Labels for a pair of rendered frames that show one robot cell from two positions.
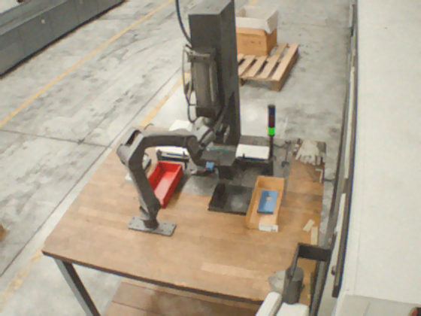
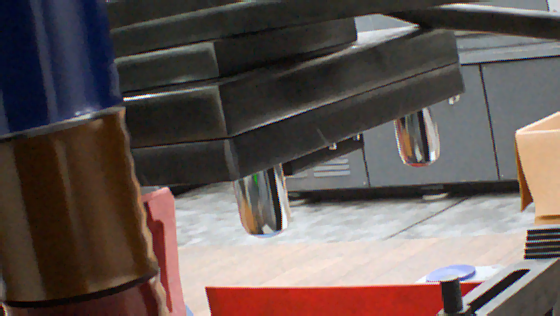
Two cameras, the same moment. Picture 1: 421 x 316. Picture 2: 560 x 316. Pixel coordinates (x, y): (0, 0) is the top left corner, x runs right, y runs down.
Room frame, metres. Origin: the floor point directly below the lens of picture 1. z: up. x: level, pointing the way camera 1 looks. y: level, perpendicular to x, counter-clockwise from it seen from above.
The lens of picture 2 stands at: (1.64, -0.52, 1.17)
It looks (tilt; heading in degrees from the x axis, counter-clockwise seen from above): 8 degrees down; 110
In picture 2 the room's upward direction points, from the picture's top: 11 degrees counter-clockwise
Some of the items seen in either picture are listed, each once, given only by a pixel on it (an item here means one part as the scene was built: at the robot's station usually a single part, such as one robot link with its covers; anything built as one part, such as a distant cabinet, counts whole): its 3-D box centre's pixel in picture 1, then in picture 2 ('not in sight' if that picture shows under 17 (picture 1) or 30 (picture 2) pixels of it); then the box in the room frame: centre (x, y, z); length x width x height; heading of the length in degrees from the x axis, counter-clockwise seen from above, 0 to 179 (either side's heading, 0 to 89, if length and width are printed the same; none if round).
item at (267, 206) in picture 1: (267, 200); not in sight; (1.19, -0.22, 0.92); 0.15 x 0.07 x 0.03; 162
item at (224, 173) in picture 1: (213, 165); not in sight; (1.44, -0.01, 0.94); 0.20 x 0.10 x 0.07; 71
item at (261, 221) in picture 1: (267, 203); not in sight; (1.16, -0.22, 0.93); 0.25 x 0.13 x 0.08; 161
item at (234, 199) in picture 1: (231, 199); not in sight; (1.23, -0.07, 0.91); 0.17 x 0.16 x 0.02; 71
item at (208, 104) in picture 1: (204, 82); not in sight; (1.45, 0.00, 1.37); 0.11 x 0.09 x 0.30; 71
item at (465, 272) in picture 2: not in sight; (451, 281); (1.44, 0.37, 0.93); 0.04 x 0.04 x 0.02
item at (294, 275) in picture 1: (323, 229); not in sight; (0.74, -0.31, 1.21); 0.86 x 0.10 x 0.79; 157
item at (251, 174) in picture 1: (223, 164); not in sight; (1.51, -0.06, 0.88); 0.65 x 0.50 x 0.03; 71
